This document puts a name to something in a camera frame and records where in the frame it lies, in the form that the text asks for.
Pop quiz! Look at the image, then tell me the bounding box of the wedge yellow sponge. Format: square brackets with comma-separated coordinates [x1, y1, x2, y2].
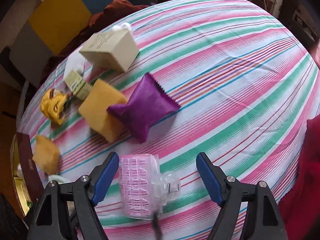
[32, 135, 60, 175]

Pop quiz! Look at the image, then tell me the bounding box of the red garment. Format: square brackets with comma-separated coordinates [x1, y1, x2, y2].
[279, 116, 319, 239]

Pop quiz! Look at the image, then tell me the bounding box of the maroon blanket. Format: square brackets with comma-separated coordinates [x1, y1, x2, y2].
[39, 0, 149, 87]

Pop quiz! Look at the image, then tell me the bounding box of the purple snack pouch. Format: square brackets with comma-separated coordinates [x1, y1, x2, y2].
[106, 73, 180, 143]

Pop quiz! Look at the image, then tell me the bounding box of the white plastic bag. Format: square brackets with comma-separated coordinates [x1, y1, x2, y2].
[112, 22, 132, 33]

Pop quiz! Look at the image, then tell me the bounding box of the block yellow sponge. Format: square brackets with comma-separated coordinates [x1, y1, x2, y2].
[78, 79, 127, 143]

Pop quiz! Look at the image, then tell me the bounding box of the large cream carton box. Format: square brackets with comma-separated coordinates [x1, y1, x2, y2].
[79, 29, 139, 72]

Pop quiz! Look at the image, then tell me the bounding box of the yellow sock ball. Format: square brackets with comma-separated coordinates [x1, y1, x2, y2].
[40, 88, 69, 125]

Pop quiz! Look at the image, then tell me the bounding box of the pink hair roller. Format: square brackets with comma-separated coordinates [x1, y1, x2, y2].
[118, 154, 181, 220]

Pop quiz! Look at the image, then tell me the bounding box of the gold tin box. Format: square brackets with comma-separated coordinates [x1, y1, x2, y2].
[10, 132, 44, 216]

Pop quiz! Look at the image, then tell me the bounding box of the grey yellow blue headboard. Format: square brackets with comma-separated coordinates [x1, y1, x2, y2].
[1, 0, 149, 89]

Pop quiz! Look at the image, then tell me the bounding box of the small green carton box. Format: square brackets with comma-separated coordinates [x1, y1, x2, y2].
[64, 69, 93, 101]

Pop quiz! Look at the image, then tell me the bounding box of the striped bed sheet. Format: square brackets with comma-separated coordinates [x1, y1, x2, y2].
[18, 0, 319, 239]

